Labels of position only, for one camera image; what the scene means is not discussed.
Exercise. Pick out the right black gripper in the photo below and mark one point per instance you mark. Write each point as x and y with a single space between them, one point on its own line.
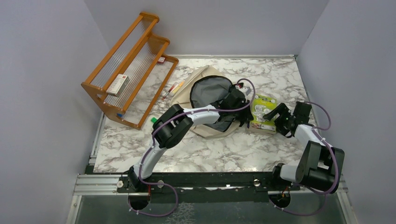
282 109

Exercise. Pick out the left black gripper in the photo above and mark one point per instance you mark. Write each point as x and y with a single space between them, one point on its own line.
246 116

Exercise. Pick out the green cartoon book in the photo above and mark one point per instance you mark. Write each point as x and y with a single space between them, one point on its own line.
260 106

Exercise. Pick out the beige canvas backpack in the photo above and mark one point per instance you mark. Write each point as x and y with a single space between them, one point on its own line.
203 87

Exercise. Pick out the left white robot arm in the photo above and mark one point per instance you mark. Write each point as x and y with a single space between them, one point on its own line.
174 124

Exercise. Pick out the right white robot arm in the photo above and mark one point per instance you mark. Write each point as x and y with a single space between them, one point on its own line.
321 163

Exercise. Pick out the orange yellow highlighter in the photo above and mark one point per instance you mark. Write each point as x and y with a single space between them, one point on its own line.
177 88

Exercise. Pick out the red clear pen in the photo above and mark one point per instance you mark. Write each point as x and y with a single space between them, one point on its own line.
170 90

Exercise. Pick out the orange wooden shelf rack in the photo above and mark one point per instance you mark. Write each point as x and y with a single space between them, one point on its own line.
135 54

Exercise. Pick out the white red small box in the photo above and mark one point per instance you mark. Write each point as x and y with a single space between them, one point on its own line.
118 85

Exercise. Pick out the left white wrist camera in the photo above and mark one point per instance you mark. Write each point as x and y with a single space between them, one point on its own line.
245 90

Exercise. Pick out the black metal base frame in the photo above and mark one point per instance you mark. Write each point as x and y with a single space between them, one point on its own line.
193 187

